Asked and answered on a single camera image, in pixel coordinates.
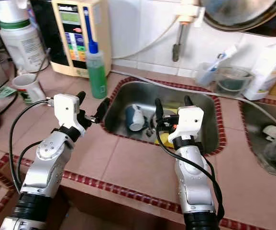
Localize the yellow plastic bowl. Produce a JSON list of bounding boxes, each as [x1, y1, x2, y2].
[[155, 132, 174, 148]]

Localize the blue mug white figure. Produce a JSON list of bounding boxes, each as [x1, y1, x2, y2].
[[124, 104, 145, 132]]

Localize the green dish soap bottle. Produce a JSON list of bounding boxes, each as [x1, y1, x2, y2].
[[86, 39, 108, 100]]

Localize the small steel sink basin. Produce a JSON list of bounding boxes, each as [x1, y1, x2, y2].
[[102, 79, 224, 156]]

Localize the clear plastic toothbrush cup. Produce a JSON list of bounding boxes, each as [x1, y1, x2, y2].
[[194, 62, 217, 87]]

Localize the clear container green scrubber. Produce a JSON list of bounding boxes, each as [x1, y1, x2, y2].
[[213, 66, 254, 98]]

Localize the blue white toothbrush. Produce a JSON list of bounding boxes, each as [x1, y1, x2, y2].
[[207, 52, 227, 72]]

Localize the beige water ionizer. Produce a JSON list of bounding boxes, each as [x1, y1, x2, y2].
[[30, 0, 112, 79]]

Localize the metal spoon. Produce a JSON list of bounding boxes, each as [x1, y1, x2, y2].
[[35, 48, 52, 84]]

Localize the white mug with print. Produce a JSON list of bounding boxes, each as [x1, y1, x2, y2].
[[12, 73, 46, 107]]

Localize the white toothpaste tube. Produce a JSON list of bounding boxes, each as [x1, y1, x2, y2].
[[221, 45, 239, 60]]

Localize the large steel sink basin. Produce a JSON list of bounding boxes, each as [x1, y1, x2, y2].
[[238, 98, 276, 175]]

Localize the green paper packet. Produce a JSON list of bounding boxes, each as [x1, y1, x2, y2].
[[0, 85, 18, 99]]

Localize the white jar green band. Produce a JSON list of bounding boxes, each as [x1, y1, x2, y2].
[[0, 0, 47, 72]]

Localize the white detergent bottle yellow cap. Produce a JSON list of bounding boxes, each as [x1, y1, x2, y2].
[[255, 36, 276, 101]]

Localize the steel wok pan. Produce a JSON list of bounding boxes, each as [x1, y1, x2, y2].
[[200, 0, 276, 33]]

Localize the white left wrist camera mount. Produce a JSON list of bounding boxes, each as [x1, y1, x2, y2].
[[53, 93, 86, 130]]

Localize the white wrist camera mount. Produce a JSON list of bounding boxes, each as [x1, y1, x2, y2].
[[167, 105, 204, 143], [53, 93, 86, 130]]

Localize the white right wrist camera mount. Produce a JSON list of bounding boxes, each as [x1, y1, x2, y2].
[[167, 105, 204, 143]]

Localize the steel wall tap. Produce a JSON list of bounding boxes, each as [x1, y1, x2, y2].
[[171, 14, 188, 63]]

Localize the beige water hose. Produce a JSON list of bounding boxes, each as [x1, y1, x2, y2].
[[111, 17, 181, 60]]

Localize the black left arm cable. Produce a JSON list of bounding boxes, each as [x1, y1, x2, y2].
[[9, 98, 57, 192]]

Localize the white water hose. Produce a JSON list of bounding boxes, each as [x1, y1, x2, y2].
[[109, 69, 276, 140]]

